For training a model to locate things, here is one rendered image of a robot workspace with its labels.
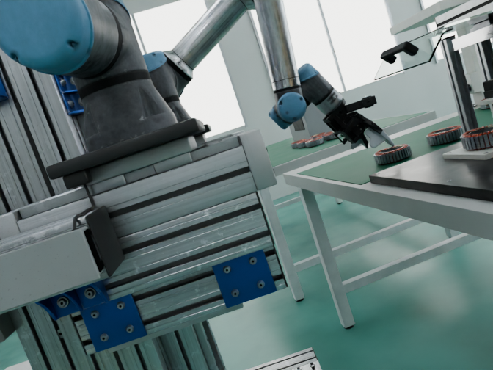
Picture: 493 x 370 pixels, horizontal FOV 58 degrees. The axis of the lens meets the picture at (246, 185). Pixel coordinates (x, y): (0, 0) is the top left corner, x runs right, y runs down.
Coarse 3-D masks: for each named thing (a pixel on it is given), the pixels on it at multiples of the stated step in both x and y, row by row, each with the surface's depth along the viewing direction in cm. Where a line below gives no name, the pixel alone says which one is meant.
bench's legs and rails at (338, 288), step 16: (304, 192) 190; (304, 208) 195; (320, 224) 192; (320, 240) 193; (448, 240) 207; (464, 240) 206; (320, 256) 197; (416, 256) 202; (432, 256) 204; (336, 272) 195; (368, 272) 201; (384, 272) 200; (336, 288) 196; (352, 288) 198; (336, 304) 199; (352, 320) 198
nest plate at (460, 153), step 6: (456, 150) 108; (462, 150) 106; (468, 150) 104; (474, 150) 102; (480, 150) 100; (486, 150) 98; (492, 150) 96; (444, 156) 109; (450, 156) 107; (456, 156) 105; (462, 156) 103; (468, 156) 101; (474, 156) 99; (480, 156) 97; (486, 156) 95; (492, 156) 96
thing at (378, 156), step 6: (402, 144) 142; (384, 150) 144; (390, 150) 143; (396, 150) 135; (402, 150) 135; (408, 150) 136; (378, 156) 138; (384, 156) 136; (390, 156) 136; (396, 156) 135; (402, 156) 136; (408, 156) 137; (378, 162) 139; (384, 162) 137; (390, 162) 136
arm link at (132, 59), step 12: (108, 0) 67; (120, 0) 69; (120, 12) 68; (120, 24) 65; (120, 36) 64; (132, 36) 69; (120, 48) 65; (132, 48) 69; (120, 60) 67; (132, 60) 68; (144, 60) 72; (108, 72) 66; (120, 72) 67; (84, 84) 67
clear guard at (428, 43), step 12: (492, 12) 92; (456, 24) 91; (468, 24) 106; (420, 36) 98; (432, 36) 93; (420, 48) 95; (432, 48) 90; (396, 60) 105; (408, 60) 99; (420, 60) 93; (384, 72) 108; (396, 72) 102
